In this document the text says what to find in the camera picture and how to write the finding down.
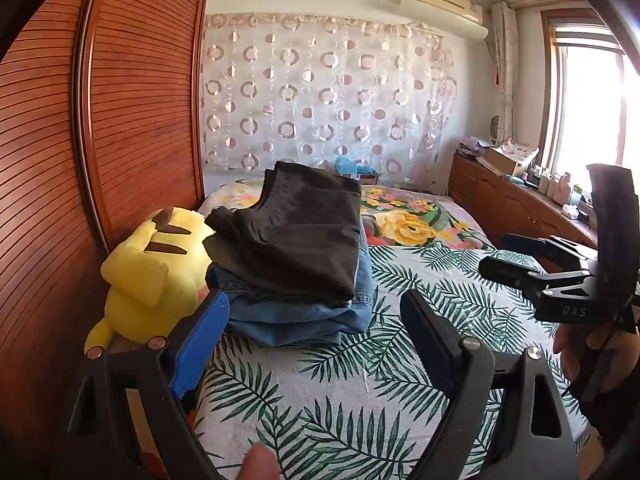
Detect black shorts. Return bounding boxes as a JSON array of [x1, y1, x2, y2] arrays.
[[203, 162, 361, 304]]

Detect person's right hand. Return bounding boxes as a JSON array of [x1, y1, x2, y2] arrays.
[[552, 323, 640, 461]]

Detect person's left hand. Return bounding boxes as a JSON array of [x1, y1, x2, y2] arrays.
[[236, 443, 280, 480]]

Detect folded blue jeans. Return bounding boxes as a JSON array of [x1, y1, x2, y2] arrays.
[[206, 230, 374, 347]]

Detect pink bottle on cabinet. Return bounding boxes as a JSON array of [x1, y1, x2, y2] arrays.
[[553, 172, 572, 206]]

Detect wooden sideboard cabinet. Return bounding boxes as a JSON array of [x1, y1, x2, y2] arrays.
[[448, 154, 597, 249]]

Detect yellow Pikachu plush toy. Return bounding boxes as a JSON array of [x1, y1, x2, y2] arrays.
[[84, 207, 214, 351]]

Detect palm leaf bed sheet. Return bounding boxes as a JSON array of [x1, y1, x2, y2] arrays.
[[193, 242, 567, 479]]

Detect cardboard box on cabinet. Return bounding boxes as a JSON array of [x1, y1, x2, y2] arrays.
[[485, 148, 536, 177]]

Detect floral blanket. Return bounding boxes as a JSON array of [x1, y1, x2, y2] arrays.
[[198, 178, 497, 252]]

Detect blue plush toy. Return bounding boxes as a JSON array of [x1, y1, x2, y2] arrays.
[[334, 156, 376, 180]]

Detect circle-patterned sheer curtain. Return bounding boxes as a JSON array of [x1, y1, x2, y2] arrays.
[[200, 13, 458, 188]]

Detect window drape curtain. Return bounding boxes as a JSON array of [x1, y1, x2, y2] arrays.
[[491, 1, 518, 145]]

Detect wooden louvered wardrobe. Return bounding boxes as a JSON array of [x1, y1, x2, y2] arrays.
[[1, 0, 205, 448]]

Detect window with wooden frame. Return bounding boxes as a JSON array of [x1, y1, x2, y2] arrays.
[[539, 9, 639, 191]]

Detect white wall air conditioner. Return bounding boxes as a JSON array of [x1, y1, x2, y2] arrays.
[[399, 0, 489, 41]]

